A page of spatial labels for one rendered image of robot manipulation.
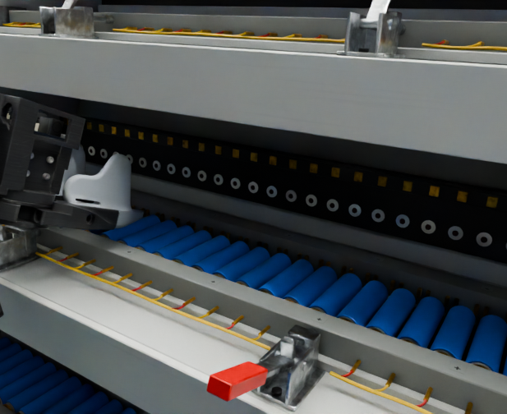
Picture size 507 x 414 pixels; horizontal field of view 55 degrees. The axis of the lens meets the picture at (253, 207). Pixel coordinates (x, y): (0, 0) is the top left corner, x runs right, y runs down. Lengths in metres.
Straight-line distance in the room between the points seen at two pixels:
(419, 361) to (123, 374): 0.18
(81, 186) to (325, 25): 0.21
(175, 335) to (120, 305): 0.06
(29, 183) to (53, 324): 0.10
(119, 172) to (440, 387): 0.27
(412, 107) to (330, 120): 0.05
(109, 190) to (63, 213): 0.06
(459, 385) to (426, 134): 0.13
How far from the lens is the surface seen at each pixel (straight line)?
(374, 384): 0.30
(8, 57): 0.49
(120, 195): 0.41
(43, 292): 0.40
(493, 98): 0.26
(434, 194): 0.40
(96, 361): 0.36
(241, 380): 0.23
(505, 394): 0.29
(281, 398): 0.29
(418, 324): 0.34
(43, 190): 0.37
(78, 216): 0.36
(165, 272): 0.37
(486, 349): 0.33
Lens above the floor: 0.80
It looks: 1 degrees up
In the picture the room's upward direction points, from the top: 14 degrees clockwise
